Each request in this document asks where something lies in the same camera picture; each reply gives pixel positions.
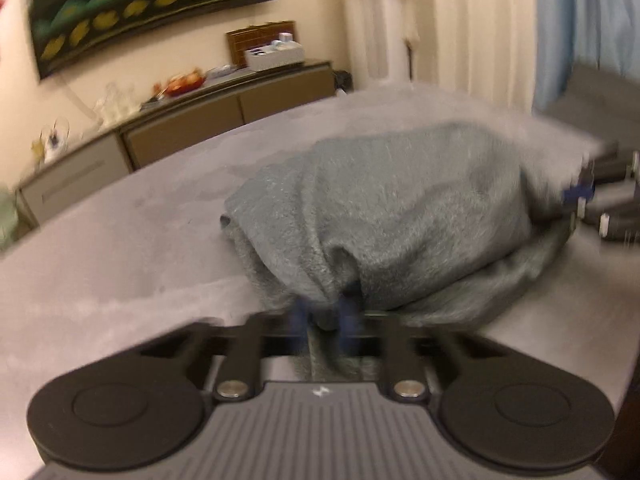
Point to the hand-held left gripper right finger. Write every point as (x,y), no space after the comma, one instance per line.
(347,319)

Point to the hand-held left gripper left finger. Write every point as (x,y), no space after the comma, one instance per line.
(300,316)

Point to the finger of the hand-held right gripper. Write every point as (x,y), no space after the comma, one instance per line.
(612,170)
(580,193)

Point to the grey fleece garment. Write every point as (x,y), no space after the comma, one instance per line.
(400,200)

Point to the grey sofa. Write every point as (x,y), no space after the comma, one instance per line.
(595,105)

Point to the blue curtain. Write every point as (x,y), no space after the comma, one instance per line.
(585,20)

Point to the cream curtain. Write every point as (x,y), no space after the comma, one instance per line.
(475,30)

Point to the long brown sideboard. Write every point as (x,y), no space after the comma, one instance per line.
(190,120)

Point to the tall white air conditioner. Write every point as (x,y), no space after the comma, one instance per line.
(395,55)

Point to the black bag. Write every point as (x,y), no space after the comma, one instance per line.
(344,80)

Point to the red fruit bowl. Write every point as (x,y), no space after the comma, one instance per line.
(185,85)

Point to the white storage box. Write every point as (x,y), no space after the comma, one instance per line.
(275,56)

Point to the clear glassware set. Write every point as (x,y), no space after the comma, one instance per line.
(117,102)

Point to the brown woven board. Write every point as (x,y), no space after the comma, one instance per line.
(250,35)

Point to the pale green object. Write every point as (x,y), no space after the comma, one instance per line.
(7,220)

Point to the green and yellow wall painting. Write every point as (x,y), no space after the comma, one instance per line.
(150,5)

